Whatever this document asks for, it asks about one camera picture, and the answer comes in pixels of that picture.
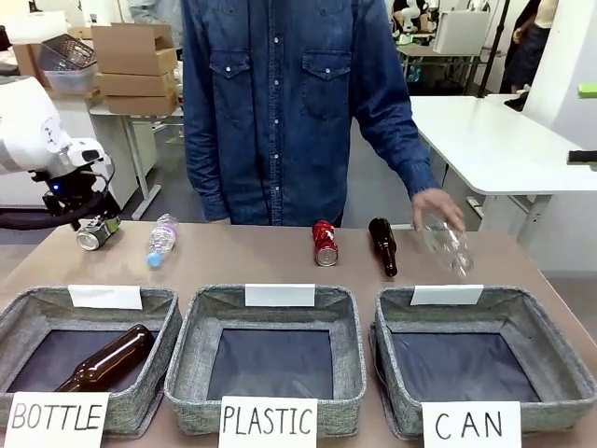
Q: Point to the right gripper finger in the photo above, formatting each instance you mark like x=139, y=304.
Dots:
x=583, y=157
x=588, y=89

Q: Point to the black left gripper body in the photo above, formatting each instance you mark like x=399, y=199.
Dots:
x=70, y=187

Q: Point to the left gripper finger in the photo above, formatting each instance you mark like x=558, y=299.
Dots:
x=112, y=223
x=77, y=225

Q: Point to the silver aluminium can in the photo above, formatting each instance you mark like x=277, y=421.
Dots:
x=93, y=238

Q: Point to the clear plastic bottle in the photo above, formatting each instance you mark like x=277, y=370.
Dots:
x=448, y=247

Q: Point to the person's left denim forearm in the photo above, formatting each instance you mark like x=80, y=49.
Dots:
x=396, y=126

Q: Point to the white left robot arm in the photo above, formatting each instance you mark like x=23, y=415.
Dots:
x=28, y=126

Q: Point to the grey basket with bottle sign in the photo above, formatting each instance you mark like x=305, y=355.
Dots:
x=28, y=326

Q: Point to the grey basket with plastic sign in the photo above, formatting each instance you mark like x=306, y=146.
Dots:
x=196, y=336

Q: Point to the grey basket with can sign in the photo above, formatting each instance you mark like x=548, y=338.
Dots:
x=559, y=336

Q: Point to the red aluminium can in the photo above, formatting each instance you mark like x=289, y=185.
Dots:
x=325, y=242

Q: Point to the white paper sign CAN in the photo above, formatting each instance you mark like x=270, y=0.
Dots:
x=471, y=424

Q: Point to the person's left hand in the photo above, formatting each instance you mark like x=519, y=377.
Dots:
x=434, y=205

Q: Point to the clear bottle with blue cap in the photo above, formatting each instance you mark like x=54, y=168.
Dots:
x=162, y=238

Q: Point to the black object on white table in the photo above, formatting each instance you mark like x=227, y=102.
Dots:
x=517, y=102

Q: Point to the white desk with metal legs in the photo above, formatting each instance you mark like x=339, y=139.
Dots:
x=135, y=154

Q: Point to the blank white card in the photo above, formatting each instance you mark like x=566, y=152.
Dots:
x=447, y=295
x=280, y=295
x=105, y=297

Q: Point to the background person in dark clothes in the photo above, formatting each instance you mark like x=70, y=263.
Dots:
x=524, y=51

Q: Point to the large white table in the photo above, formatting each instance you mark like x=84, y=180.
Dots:
x=503, y=140

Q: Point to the black tripod pole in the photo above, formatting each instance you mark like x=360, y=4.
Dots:
x=494, y=46

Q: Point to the clear plastic bin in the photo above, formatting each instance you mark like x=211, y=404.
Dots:
x=72, y=80

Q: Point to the flat closed cardboard box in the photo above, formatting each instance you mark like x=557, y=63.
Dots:
x=135, y=85
x=140, y=104

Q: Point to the large brown glass bottle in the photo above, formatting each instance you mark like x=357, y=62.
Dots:
x=112, y=354

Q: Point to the small cardboard box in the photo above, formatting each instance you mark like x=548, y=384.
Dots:
x=29, y=60

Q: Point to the black plastic crate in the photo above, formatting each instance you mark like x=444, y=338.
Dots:
x=67, y=52

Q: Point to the white square box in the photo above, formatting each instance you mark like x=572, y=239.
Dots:
x=462, y=32

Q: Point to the grey background workbench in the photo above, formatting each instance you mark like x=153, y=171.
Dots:
x=438, y=60

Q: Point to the open cardboard box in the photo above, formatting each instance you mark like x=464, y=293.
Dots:
x=135, y=46

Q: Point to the background person in light denim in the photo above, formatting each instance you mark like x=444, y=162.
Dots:
x=156, y=18

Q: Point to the white paper sign BOTTLE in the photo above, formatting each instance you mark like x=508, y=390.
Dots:
x=56, y=417

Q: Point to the person's denim shirt torso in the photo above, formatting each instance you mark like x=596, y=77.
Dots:
x=275, y=107

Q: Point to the small brown glass bottle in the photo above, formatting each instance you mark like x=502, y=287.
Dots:
x=384, y=242

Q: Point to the white paper sign PLASTIC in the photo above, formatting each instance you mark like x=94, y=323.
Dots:
x=268, y=422

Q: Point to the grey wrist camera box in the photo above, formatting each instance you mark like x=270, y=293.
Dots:
x=86, y=151

